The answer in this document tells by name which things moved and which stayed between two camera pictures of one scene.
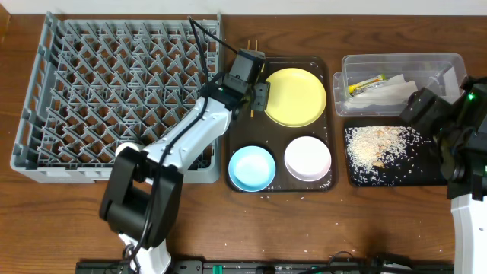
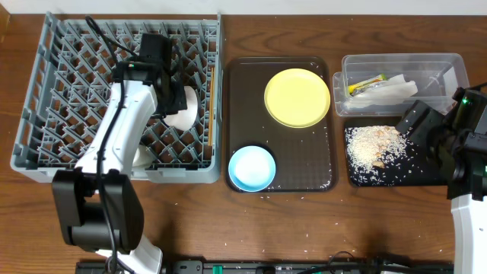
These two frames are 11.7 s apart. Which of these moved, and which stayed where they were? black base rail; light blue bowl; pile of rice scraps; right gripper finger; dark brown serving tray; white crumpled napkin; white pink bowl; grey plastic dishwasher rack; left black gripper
Moved: right gripper finger; white pink bowl; left black gripper
Stayed: pile of rice scraps; light blue bowl; white crumpled napkin; dark brown serving tray; grey plastic dishwasher rack; black base rail
